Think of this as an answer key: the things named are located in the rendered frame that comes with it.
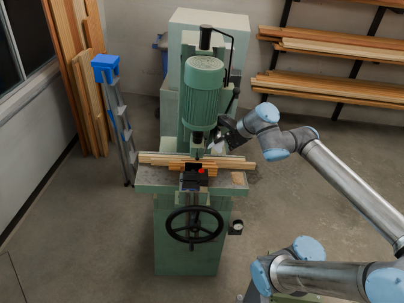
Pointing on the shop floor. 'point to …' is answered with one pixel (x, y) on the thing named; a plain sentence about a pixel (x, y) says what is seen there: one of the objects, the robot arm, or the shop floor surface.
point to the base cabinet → (161, 251)
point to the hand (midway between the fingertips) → (218, 142)
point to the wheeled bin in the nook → (162, 59)
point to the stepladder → (116, 112)
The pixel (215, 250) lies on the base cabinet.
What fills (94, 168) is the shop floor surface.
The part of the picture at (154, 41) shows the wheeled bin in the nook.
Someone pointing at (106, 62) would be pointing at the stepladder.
